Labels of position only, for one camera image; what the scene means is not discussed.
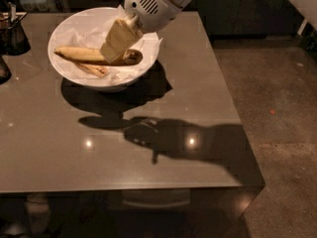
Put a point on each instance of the white paper liner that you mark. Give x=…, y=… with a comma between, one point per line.
x=85, y=33

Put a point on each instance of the white ceramic bowl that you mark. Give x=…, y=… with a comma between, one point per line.
x=66, y=73

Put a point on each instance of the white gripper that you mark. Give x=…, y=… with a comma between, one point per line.
x=149, y=8

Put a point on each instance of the dark round object left edge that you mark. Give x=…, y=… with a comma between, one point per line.
x=5, y=73

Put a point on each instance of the black mesh utensil holder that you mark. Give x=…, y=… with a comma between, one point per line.
x=13, y=40

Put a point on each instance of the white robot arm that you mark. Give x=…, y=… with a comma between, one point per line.
x=141, y=17

